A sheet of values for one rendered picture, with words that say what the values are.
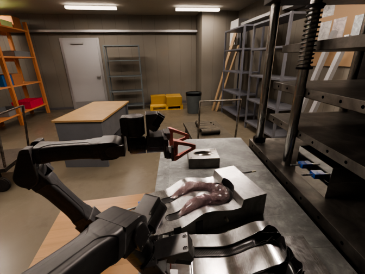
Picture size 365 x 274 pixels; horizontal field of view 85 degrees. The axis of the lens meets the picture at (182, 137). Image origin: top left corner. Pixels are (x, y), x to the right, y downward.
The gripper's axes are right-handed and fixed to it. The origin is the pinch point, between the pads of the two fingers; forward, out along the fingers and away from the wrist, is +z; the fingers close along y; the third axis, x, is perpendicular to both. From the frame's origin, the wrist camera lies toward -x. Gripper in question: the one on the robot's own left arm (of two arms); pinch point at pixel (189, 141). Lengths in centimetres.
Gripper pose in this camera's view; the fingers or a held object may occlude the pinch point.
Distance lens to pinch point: 67.1
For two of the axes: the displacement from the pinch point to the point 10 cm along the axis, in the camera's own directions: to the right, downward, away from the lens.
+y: -1.7, -3.5, 9.2
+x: 0.1, 9.3, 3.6
